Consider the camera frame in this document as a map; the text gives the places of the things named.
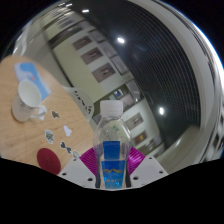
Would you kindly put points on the small pale printed sticker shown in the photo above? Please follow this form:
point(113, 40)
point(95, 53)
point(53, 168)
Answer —
point(76, 154)

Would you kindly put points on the grey green figure sticker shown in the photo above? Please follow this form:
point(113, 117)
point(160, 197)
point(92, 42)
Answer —
point(49, 135)

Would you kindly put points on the white cloud-shaped sticker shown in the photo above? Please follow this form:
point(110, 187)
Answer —
point(67, 130)

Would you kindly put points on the small dark printed sticker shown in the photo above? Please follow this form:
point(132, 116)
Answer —
point(55, 114)

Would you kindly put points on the dark framed open doorway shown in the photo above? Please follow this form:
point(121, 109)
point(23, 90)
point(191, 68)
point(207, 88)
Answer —
point(117, 94)

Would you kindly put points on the long dark printed sticker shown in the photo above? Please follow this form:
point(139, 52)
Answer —
point(65, 146)

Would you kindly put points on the white lattice-back plastic chair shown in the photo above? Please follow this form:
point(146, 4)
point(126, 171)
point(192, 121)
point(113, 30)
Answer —
point(83, 101)

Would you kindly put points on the clear water bottle blue label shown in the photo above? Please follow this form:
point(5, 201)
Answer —
point(111, 133)

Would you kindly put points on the white ceramic mug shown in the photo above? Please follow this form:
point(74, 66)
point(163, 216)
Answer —
point(28, 95)

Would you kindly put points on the red wall poster panel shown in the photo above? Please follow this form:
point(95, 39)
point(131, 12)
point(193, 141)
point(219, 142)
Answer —
point(140, 137)

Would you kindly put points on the blue and white paper booklet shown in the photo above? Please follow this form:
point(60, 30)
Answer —
point(28, 71)

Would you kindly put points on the flat round red coaster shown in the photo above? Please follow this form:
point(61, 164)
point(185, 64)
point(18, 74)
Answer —
point(48, 161)

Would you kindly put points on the framed wall portraits group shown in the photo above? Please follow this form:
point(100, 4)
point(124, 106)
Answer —
point(104, 72)

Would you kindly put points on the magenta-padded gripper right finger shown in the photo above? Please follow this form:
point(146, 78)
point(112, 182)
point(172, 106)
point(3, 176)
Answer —
point(148, 170)

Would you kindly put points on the small white sticker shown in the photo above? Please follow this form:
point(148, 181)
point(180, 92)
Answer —
point(41, 116)

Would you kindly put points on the round ceiling lights group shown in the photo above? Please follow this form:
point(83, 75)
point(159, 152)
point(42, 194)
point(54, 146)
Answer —
point(120, 40)

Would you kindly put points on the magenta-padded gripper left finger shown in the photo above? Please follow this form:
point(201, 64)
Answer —
point(75, 171)

